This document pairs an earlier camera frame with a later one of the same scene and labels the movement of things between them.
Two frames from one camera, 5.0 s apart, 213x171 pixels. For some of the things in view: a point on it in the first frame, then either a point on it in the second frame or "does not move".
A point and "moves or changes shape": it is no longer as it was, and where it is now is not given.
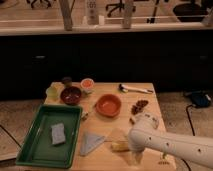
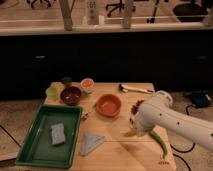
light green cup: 52,93 does not move
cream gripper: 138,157 → 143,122
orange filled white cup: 87,85 does not move
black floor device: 199,98 does not move
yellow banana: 120,146 moves or changes shape
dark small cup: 67,82 does not move
